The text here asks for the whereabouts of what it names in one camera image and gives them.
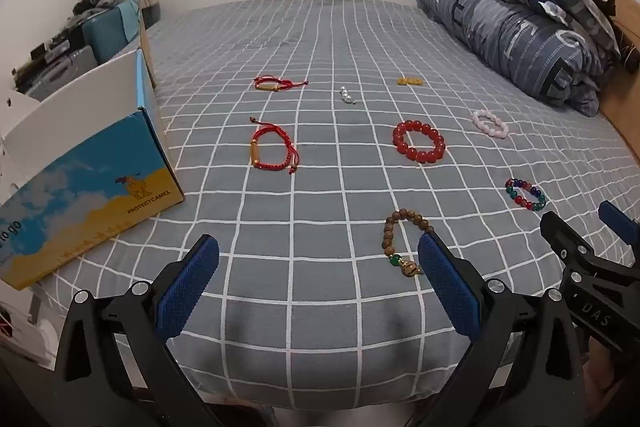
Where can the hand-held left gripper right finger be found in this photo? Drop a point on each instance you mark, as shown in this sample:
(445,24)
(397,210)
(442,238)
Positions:
(450,287)

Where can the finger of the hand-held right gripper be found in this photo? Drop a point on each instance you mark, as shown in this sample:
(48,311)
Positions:
(614,218)
(562,237)

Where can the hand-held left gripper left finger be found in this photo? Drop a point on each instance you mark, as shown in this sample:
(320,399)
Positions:
(187,287)

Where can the blue and yellow cardboard box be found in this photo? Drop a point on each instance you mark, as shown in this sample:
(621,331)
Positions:
(75,187)

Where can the wooden headboard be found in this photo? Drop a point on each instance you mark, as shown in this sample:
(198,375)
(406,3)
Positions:
(625,107)

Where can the grey checked bed sheet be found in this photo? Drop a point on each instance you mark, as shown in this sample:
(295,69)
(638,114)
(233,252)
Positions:
(325,177)

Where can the white carton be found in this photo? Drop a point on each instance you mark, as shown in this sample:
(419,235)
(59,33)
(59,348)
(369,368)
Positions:
(20,332)

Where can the grey blue folded quilt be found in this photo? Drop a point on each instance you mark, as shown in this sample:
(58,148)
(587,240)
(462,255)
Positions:
(525,37)

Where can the grey storage case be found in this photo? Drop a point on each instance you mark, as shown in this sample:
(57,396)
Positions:
(55,72)

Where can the teal suitcase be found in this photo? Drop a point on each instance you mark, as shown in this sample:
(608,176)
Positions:
(110,32)

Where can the dark bag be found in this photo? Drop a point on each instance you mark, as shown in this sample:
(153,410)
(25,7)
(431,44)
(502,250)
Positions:
(92,3)

